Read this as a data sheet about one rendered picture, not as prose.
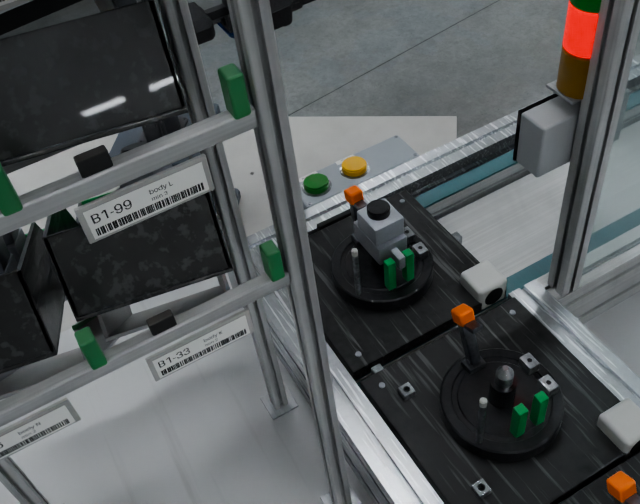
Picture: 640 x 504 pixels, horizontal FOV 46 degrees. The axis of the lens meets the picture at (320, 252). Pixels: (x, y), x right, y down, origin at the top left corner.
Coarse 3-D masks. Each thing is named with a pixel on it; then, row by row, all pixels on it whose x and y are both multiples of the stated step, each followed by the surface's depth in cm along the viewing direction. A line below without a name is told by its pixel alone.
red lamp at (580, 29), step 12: (576, 12) 73; (588, 12) 72; (576, 24) 73; (588, 24) 72; (564, 36) 76; (576, 36) 74; (588, 36) 73; (564, 48) 76; (576, 48) 75; (588, 48) 74
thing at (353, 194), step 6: (354, 186) 101; (348, 192) 100; (354, 192) 100; (360, 192) 100; (348, 198) 100; (354, 198) 100; (360, 198) 100; (354, 204) 100; (360, 204) 100; (366, 204) 100; (354, 210) 101; (354, 216) 102
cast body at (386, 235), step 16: (368, 208) 95; (384, 208) 94; (368, 224) 94; (384, 224) 94; (400, 224) 95; (368, 240) 97; (384, 240) 95; (400, 240) 96; (384, 256) 96; (400, 256) 95
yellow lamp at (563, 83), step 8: (560, 56) 78; (568, 56) 76; (560, 64) 78; (568, 64) 77; (576, 64) 76; (584, 64) 76; (560, 72) 79; (568, 72) 77; (576, 72) 77; (584, 72) 76; (560, 80) 79; (568, 80) 78; (576, 80) 77; (584, 80) 77; (560, 88) 80; (568, 88) 79; (576, 88) 78; (584, 88) 78; (568, 96) 79; (576, 96) 79
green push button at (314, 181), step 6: (312, 174) 119; (318, 174) 119; (306, 180) 118; (312, 180) 118; (318, 180) 118; (324, 180) 118; (306, 186) 117; (312, 186) 117; (318, 186) 117; (324, 186) 117; (312, 192) 117; (318, 192) 117
